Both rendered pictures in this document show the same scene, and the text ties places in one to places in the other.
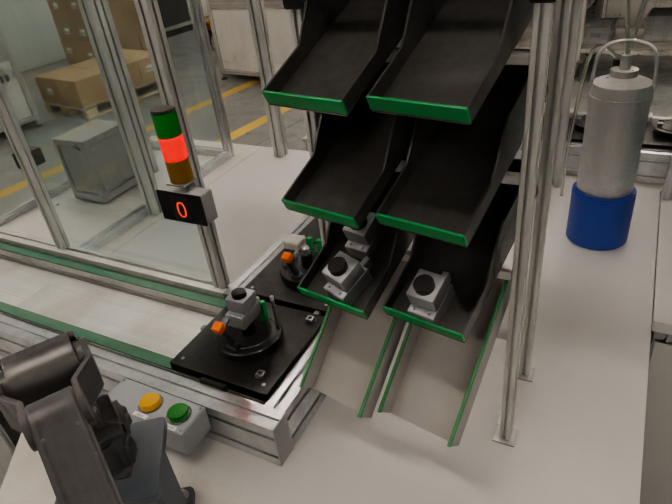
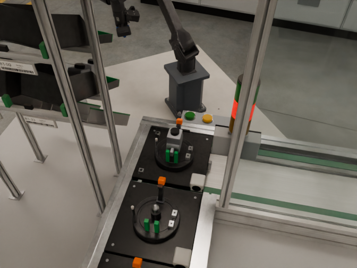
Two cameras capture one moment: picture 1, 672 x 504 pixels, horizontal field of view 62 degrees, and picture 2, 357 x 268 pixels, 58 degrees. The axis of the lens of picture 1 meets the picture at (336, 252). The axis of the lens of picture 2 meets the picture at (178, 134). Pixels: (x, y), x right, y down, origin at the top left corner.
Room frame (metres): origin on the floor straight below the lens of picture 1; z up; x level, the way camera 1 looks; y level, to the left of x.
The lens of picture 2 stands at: (1.58, -0.03, 1.84)
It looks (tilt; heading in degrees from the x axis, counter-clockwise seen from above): 47 degrees down; 160
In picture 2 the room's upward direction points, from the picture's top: 1 degrees clockwise
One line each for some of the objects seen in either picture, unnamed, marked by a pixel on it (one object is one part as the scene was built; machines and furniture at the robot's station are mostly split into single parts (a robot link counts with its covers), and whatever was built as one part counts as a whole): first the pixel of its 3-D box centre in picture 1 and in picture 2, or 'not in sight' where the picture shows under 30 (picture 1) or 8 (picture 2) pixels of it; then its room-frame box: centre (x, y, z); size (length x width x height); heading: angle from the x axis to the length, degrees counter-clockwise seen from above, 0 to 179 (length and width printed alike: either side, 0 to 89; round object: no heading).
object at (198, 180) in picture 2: not in sight; (197, 182); (1.03, 0.24, 0.97); 0.05 x 0.05 x 0.04; 59
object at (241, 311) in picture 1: (244, 302); (173, 140); (0.91, 0.20, 1.06); 0.08 x 0.04 x 0.07; 149
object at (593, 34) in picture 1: (579, 30); not in sight; (5.55, -2.63, 0.36); 0.60 x 0.40 x 0.15; 54
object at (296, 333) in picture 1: (251, 342); (174, 157); (0.90, 0.20, 0.96); 0.24 x 0.24 x 0.02; 59
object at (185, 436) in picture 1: (155, 414); (206, 124); (0.76, 0.39, 0.93); 0.21 x 0.07 x 0.06; 59
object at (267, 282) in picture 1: (306, 257); (155, 212); (1.12, 0.07, 1.01); 0.24 x 0.24 x 0.13; 59
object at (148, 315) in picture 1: (159, 321); (257, 185); (1.07, 0.45, 0.91); 0.84 x 0.28 x 0.10; 59
